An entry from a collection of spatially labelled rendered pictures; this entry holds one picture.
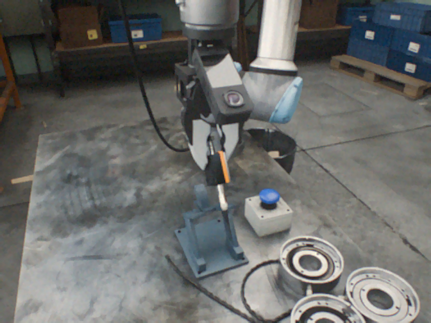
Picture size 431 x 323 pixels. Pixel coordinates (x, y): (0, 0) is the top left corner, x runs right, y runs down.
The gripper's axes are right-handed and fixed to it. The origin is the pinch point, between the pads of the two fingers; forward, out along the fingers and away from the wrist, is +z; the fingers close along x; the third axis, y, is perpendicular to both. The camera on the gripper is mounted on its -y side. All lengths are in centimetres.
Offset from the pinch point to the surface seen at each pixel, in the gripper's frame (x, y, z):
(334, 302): -11.7, -18.7, 16.7
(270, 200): -12.6, 2.6, 12.8
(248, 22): -199, 374, 51
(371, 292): -19.0, -18.9, 17.9
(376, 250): -104, 43, 100
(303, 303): -7.2, -17.2, 16.6
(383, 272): -22.3, -17.6, 16.1
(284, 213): -14.9, 0.9, 15.4
